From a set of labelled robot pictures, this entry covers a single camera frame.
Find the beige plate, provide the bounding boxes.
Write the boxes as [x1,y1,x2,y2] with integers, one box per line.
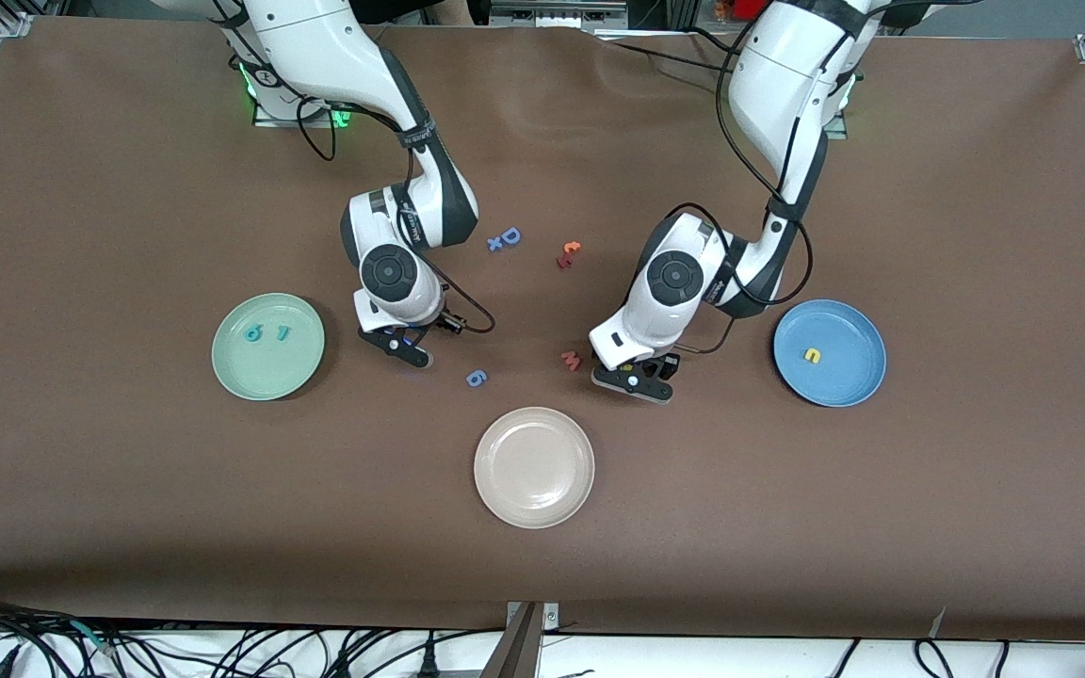
[473,406,596,530]

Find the blue plate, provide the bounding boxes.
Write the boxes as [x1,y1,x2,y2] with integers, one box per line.
[772,299,888,409]

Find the light green plate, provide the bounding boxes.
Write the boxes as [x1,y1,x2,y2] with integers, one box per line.
[211,293,327,402]

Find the white power strip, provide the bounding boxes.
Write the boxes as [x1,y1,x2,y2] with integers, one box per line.
[491,0,633,29]

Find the brown table mat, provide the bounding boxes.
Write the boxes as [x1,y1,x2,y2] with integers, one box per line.
[0,14,1085,641]

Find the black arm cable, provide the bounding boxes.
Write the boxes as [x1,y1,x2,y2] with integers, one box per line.
[665,19,817,357]
[222,0,498,337]

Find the aluminium profile post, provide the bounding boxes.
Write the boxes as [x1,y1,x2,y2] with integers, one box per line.
[481,601,560,678]

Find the teal cable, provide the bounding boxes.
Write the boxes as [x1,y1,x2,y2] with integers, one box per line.
[70,620,118,657]

